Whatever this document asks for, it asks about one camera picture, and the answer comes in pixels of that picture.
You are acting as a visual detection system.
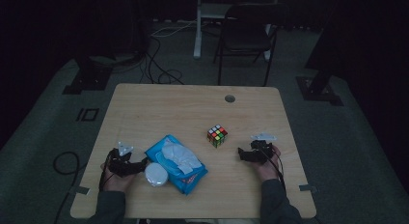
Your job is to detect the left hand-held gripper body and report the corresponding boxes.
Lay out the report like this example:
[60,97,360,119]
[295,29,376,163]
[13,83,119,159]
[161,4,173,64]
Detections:
[107,141,140,179]

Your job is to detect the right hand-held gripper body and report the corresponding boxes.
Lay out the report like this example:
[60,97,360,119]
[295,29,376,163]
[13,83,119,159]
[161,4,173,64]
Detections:
[250,131,278,164]

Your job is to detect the blue wet wipes pack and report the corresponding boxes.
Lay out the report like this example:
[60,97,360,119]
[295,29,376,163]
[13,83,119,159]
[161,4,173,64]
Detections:
[143,133,209,196]

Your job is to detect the multicoloured puzzle cube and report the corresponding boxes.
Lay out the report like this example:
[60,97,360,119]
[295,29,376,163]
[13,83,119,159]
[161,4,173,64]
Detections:
[206,124,230,149]

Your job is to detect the white wet wipe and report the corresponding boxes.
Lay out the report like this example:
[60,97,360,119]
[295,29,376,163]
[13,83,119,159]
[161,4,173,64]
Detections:
[160,142,204,176]

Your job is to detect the person's left hand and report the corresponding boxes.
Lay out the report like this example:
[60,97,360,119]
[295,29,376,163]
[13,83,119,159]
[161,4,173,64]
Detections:
[99,161,138,193]

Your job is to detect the person's right hand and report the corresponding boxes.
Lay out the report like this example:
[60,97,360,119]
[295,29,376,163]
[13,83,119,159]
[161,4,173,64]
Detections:
[250,144,282,182]

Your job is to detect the grey tape strip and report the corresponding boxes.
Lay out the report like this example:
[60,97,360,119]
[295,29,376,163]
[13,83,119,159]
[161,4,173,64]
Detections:
[68,184,91,196]
[298,183,319,194]

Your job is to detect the black stand base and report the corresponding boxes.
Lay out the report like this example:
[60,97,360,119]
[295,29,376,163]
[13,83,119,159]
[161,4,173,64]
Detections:
[62,54,114,97]
[295,0,345,107]

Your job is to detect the black folding chair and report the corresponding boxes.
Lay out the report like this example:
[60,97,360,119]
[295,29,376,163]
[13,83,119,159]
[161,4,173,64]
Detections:
[212,3,291,87]

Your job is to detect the left hand-held gripper cable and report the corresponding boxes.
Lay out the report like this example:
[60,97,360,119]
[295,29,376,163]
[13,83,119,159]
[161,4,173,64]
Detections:
[97,149,116,192]

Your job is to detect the hand-held gripper cable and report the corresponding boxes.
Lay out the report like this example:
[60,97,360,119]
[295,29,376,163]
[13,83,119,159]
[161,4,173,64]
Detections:
[97,149,116,192]
[257,146,287,194]

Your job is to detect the right hand-held gripper cable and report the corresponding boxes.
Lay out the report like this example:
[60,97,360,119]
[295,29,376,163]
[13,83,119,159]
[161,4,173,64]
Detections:
[257,146,287,194]

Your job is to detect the black looped floor cable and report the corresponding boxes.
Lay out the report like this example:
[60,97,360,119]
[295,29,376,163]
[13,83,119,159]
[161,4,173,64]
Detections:
[52,151,88,224]

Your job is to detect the black floor cables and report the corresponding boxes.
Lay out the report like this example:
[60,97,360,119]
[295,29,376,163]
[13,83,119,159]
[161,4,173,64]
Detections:
[138,35,186,87]

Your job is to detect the white desk frame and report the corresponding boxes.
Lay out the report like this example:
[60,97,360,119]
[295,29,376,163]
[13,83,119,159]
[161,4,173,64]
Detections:
[192,0,282,62]

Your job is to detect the white floor cable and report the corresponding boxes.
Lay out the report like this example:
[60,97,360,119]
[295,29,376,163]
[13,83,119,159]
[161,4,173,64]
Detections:
[150,19,198,39]

